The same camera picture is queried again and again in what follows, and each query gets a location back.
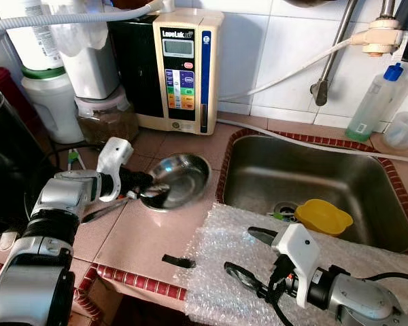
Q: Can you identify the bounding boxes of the green hinged chopsticks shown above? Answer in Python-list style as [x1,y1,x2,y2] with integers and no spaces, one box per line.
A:
[67,148,89,170]

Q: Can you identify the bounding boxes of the clear bottle blue cap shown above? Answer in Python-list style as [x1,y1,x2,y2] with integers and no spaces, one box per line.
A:
[345,62,403,142]

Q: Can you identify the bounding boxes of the yellow plastic bowl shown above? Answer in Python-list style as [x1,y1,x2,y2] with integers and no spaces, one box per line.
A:
[294,198,354,237]

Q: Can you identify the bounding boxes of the beige water ionizer machine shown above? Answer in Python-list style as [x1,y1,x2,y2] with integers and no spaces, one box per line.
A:
[137,8,225,135]

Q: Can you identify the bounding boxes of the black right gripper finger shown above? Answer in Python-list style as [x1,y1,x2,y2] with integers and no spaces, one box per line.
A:
[248,225,282,249]
[224,261,271,301]

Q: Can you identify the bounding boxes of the white plastic covered container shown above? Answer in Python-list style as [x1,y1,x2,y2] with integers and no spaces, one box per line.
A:
[44,0,120,101]

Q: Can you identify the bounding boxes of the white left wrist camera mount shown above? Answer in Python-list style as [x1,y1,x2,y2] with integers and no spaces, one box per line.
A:
[97,137,134,202]

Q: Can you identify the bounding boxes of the small black clip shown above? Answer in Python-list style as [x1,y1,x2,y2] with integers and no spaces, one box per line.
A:
[162,254,196,269]

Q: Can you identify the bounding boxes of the thin white hose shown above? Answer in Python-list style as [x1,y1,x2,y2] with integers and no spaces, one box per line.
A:
[218,119,408,166]

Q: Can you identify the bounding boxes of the stainless steel bowl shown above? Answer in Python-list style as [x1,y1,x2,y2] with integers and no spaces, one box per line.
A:
[141,153,211,212]

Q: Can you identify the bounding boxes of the clear bubble wrap sheet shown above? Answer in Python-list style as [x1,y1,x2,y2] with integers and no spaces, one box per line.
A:
[184,202,408,326]

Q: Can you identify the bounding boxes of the metal wall tap pipe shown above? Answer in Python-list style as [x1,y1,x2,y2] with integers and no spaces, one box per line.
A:
[311,0,360,107]

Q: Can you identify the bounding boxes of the metal spoon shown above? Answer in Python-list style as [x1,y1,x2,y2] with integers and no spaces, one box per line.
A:
[80,197,138,225]

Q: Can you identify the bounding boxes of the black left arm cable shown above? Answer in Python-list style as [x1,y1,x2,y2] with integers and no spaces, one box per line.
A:
[48,139,101,170]

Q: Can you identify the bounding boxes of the small white plastic piece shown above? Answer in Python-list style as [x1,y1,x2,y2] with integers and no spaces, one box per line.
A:
[0,231,20,251]

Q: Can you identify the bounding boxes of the large stainless steel sink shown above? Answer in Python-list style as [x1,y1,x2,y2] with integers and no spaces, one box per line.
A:
[218,129,408,256]

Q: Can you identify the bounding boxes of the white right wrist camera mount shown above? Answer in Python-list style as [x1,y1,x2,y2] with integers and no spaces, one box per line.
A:
[272,223,322,308]

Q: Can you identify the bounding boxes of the white jug green lid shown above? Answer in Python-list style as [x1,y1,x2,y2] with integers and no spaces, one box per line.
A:
[20,66,86,145]

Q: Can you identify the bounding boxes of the red container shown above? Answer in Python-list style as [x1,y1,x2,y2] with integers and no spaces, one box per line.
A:
[0,67,18,113]

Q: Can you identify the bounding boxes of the jar with brown contents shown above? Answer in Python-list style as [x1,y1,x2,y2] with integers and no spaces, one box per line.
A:
[75,88,140,145]

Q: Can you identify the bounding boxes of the white green plastic chopsticks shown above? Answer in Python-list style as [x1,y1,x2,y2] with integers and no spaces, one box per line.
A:
[272,210,301,223]

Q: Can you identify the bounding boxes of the thick white hose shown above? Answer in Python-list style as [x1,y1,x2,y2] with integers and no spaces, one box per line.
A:
[218,37,371,103]

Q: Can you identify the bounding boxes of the clear plastic cup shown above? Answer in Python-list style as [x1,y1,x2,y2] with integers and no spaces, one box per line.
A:
[383,111,408,149]

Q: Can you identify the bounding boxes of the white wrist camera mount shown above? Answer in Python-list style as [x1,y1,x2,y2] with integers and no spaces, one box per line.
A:
[97,137,134,202]
[272,223,322,308]

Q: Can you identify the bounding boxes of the black kettle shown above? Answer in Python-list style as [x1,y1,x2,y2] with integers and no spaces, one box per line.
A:
[0,87,55,236]

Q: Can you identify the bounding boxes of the grey corrugated hose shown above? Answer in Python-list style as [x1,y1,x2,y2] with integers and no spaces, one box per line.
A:
[0,0,167,36]

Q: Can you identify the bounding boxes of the beige tap diverter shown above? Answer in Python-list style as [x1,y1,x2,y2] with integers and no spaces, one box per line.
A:
[352,17,403,58]

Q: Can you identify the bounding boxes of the white labelled bottle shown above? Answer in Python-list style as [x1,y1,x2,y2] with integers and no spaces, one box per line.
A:
[0,0,63,70]

